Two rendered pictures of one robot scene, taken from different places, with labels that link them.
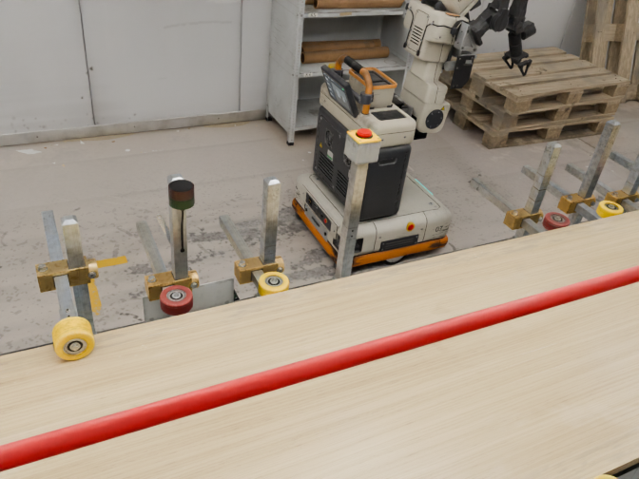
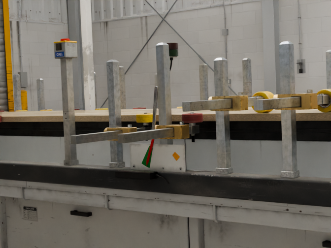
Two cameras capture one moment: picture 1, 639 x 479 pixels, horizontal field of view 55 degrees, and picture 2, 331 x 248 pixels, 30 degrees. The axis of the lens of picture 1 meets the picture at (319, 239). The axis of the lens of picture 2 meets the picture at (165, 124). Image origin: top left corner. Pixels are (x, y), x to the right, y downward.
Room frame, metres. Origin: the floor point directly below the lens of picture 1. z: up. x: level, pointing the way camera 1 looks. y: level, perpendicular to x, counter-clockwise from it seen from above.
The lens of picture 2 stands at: (2.15, 2.47, 0.99)
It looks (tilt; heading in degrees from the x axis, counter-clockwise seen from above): 3 degrees down; 247
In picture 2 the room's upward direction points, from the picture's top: 2 degrees counter-clockwise
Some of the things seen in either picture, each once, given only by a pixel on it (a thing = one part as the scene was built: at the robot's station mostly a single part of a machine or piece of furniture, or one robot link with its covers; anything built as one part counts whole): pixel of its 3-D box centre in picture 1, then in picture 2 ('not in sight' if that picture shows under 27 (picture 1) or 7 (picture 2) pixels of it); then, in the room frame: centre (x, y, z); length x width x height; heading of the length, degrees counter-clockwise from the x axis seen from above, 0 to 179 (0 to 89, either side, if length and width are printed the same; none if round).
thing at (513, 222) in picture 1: (524, 218); not in sight; (1.85, -0.71, 0.81); 0.14 x 0.06 x 0.05; 119
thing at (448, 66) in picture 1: (446, 57); not in sight; (2.97, -0.51, 0.99); 0.28 x 0.16 x 0.22; 29
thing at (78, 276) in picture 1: (67, 273); (227, 103); (1.12, 0.60, 0.95); 0.14 x 0.06 x 0.05; 119
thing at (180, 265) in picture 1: (179, 255); (164, 108); (1.25, 0.36, 0.93); 0.04 x 0.04 x 0.48; 29
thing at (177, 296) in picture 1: (177, 311); (192, 127); (1.13, 0.34, 0.85); 0.08 x 0.08 x 0.11
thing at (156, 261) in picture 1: (158, 267); (161, 134); (1.30, 0.43, 0.84); 0.43 x 0.03 x 0.04; 29
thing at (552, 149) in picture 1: (532, 204); not in sight; (1.87, -0.73, 0.87); 0.04 x 0.04 x 0.48; 29
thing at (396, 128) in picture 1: (366, 141); not in sight; (2.79, -0.18, 0.59); 0.55 x 0.34 x 0.83; 29
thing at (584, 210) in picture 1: (563, 196); not in sight; (2.02, -0.89, 0.83); 0.43 x 0.03 x 0.04; 29
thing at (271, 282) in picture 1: (273, 296); (146, 126); (1.23, 0.11, 0.85); 0.08 x 0.08 x 0.11
